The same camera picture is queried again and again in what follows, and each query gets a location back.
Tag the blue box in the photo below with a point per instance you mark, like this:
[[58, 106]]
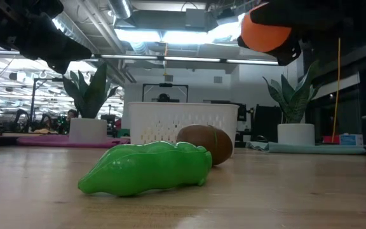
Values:
[[351, 140]]

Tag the green toy pea pod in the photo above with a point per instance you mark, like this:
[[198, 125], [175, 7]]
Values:
[[145, 168]]

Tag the long ceiling tube light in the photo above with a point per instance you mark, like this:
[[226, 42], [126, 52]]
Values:
[[189, 59]]

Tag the white perforated plastic basket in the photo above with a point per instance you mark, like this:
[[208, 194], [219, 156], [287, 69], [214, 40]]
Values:
[[157, 111]]

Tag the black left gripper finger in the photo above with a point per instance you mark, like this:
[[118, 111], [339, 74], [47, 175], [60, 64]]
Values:
[[52, 41], [60, 66]]

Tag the silver round air duct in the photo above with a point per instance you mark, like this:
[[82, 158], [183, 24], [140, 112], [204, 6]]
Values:
[[121, 8]]

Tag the black gantry frame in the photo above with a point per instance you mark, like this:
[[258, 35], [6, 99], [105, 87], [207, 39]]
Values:
[[165, 85]]

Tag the person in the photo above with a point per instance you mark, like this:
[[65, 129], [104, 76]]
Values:
[[71, 114]]

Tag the red object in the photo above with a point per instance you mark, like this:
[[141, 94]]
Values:
[[330, 140]]

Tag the green object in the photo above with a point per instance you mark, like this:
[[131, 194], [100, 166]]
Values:
[[124, 133]]

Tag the smooth orange toy orange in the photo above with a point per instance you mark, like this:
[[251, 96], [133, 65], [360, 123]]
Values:
[[262, 35]]

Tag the purple cloth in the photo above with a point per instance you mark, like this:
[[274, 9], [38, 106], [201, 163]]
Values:
[[33, 140]]

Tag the green snake plant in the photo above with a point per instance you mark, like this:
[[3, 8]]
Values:
[[292, 101], [91, 95]]

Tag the teal cloth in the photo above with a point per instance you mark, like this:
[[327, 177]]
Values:
[[281, 148]]

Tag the white round plant pot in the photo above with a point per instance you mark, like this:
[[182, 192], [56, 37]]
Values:
[[87, 130], [295, 133]]

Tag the black chair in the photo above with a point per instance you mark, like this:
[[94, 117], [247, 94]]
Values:
[[265, 122]]

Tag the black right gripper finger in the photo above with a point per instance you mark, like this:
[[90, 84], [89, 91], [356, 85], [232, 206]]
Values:
[[303, 14], [289, 55]]

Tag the brown toy kiwi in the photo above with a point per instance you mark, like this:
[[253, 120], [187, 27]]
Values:
[[199, 133]]

